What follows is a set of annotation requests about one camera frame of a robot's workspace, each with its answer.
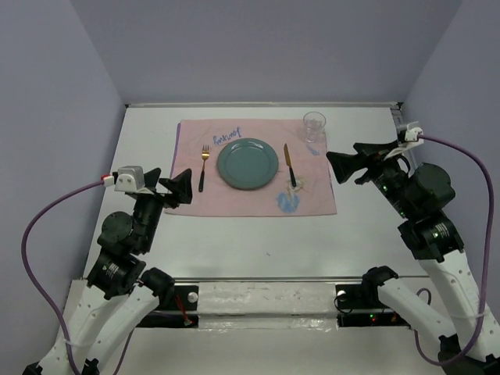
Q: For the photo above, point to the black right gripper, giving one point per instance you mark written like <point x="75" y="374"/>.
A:
<point x="344" y="165"/>

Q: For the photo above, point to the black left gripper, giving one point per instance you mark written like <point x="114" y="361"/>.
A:
<point x="182" y="187"/>

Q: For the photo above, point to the gold fork black handle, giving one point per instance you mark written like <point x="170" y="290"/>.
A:
<point x="205" y="157"/>

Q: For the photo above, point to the pink cloth placemat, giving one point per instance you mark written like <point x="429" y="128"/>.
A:
<point x="313" y="195"/>

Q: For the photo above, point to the gold knife black handle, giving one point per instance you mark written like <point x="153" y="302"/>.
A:
<point x="290" y="168"/>

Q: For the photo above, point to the teal ceramic plate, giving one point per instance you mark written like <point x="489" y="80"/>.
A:
<point x="247" y="164"/>

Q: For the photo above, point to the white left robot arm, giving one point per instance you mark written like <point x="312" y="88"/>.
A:
<point x="120" y="291"/>

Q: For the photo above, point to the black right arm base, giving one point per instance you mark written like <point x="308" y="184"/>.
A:
<point x="355" y="311"/>

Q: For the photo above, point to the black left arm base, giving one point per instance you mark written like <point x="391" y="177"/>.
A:
<point x="180" y="312"/>

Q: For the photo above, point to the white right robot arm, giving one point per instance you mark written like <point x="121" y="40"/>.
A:
<point x="469" y="335"/>

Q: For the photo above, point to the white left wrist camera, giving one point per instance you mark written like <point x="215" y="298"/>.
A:
<point x="129" y="179"/>

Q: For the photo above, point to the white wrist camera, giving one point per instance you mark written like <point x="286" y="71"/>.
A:
<point x="129" y="179"/>
<point x="409" y="135"/>

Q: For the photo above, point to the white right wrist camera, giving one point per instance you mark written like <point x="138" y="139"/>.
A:
<point x="409" y="135"/>

